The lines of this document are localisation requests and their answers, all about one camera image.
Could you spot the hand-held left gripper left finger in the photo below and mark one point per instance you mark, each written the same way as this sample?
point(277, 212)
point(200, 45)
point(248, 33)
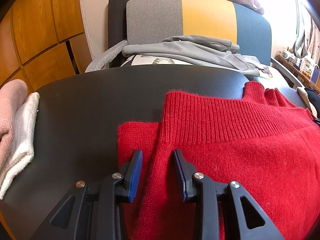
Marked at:
point(135, 177)

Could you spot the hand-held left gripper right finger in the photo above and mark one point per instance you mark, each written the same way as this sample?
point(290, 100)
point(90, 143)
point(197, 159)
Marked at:
point(180, 177)

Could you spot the red knit sweater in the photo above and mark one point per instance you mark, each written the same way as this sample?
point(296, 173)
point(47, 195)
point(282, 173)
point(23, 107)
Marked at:
point(225, 142)

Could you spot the grey garment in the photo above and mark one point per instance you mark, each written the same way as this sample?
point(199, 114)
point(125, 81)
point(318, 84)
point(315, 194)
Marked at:
point(195, 50)

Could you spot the folded pink sweater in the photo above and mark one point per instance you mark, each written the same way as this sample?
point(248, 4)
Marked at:
point(10, 110)

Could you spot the beige knit cloth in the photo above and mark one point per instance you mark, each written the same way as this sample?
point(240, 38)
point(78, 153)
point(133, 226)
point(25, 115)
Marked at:
point(306, 97)

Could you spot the black rolled mat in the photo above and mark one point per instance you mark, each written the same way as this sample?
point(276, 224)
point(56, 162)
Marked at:
point(116, 22)

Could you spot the cluttered side shelf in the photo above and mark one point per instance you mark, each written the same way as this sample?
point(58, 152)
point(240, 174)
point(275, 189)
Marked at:
point(295, 71)

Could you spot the grey yellow blue sofa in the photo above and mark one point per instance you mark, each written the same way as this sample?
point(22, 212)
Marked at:
point(205, 15)

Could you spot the cluster of small containers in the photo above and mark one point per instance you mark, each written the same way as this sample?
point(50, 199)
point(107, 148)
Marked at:
point(297, 60)

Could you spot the blue panel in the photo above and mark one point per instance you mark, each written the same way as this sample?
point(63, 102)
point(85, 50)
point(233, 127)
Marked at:
point(315, 74)

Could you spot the orange wooden wardrobe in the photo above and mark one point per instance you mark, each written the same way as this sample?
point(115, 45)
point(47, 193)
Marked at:
point(37, 25)

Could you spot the bright window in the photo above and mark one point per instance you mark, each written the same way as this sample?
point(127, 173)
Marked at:
point(280, 10)

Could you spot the grey metal rail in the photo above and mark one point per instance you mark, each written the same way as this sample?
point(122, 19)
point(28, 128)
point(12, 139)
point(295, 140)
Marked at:
point(285, 72)

